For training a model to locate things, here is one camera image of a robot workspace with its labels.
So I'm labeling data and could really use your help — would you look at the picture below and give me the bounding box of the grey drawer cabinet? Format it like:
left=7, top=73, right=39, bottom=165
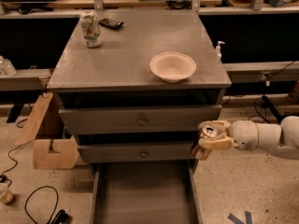
left=46, top=9, right=233, bottom=166

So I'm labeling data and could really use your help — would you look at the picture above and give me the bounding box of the orange bottle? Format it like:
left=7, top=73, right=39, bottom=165
left=286, top=80, right=299, bottom=104

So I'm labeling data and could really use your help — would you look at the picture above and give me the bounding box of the orange soda can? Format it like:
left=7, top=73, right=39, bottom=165
left=192, top=125, right=219, bottom=161

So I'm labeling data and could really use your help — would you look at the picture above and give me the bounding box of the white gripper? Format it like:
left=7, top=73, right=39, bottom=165
left=198, top=120, right=258, bottom=150

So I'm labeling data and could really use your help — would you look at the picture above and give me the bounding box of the black calculator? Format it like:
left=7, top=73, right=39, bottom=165
left=98, top=19, right=123, bottom=31

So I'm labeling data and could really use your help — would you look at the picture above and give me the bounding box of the white pump bottle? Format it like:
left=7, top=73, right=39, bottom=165
left=216, top=41, right=225, bottom=60

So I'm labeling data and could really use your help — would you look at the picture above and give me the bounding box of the grey open bottom drawer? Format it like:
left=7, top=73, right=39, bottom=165
left=90, top=161, right=204, bottom=224

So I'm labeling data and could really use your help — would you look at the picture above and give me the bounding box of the black cable with adapter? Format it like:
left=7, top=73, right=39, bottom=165
left=247, top=95, right=281, bottom=124

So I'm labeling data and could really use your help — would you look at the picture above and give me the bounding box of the wooden board stand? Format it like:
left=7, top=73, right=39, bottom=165
left=15, top=92, right=84, bottom=170

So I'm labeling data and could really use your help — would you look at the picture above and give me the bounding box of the clear plastic cup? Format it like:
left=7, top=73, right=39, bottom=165
left=0, top=183, right=14, bottom=204

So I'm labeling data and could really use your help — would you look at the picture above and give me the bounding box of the grey top drawer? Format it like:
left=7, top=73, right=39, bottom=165
left=59, top=105, right=221, bottom=135

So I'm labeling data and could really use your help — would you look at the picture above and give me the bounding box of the grey middle drawer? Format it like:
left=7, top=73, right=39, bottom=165
left=78, top=141, right=193, bottom=163

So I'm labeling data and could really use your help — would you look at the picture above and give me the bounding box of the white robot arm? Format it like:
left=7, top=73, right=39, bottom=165
left=192, top=116, right=299, bottom=161

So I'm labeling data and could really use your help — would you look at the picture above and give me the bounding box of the white paper bowl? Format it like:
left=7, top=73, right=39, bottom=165
left=149, top=52, right=196, bottom=83

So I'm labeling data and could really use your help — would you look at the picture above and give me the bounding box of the green white soda can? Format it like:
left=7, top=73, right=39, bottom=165
left=79, top=12, right=102, bottom=48

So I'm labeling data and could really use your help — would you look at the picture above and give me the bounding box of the black floor cable left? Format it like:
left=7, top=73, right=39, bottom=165
left=23, top=186, right=69, bottom=224

